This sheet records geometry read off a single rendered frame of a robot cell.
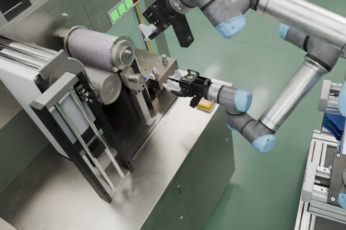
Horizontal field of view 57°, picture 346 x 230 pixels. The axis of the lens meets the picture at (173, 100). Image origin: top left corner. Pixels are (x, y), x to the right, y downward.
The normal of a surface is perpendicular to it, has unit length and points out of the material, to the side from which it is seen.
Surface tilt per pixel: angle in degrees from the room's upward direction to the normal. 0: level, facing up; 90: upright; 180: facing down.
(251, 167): 0
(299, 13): 48
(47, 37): 90
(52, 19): 90
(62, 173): 0
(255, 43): 0
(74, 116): 90
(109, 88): 90
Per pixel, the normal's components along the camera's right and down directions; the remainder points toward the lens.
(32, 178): -0.19, -0.68
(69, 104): 0.83, 0.27
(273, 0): -0.40, 0.07
